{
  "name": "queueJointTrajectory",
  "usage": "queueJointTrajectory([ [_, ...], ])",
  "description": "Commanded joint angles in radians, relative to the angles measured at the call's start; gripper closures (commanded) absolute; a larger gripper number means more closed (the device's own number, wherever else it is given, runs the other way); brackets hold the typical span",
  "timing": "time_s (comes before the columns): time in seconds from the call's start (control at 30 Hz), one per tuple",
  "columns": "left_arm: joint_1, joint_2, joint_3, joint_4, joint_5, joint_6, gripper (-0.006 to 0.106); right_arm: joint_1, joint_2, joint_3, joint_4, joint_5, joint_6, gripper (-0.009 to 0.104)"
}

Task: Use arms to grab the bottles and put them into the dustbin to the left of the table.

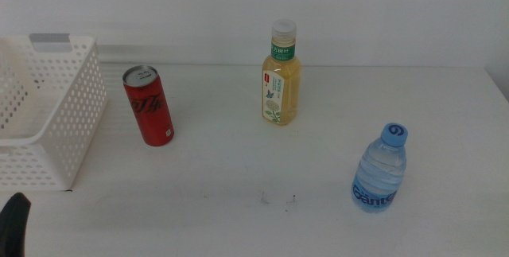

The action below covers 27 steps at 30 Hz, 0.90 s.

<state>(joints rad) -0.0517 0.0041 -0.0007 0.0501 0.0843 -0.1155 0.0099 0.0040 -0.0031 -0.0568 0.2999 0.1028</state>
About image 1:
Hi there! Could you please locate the grey wall rail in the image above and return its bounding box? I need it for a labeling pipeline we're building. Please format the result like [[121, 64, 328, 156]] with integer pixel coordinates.
[[97, 44, 266, 66]]

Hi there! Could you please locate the blue capped water bottle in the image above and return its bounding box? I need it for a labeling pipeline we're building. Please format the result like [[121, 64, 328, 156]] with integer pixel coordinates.
[[351, 123, 410, 214]]

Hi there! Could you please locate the red cola can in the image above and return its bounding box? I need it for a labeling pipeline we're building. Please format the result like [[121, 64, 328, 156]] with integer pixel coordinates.
[[122, 64, 175, 147]]

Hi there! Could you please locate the white perforated plastic basket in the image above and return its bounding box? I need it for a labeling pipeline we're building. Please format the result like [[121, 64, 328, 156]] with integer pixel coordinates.
[[0, 33, 108, 193]]

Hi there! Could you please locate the yellow tea bottle green label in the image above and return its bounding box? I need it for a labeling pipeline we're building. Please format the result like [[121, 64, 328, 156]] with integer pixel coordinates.
[[261, 18, 302, 127]]

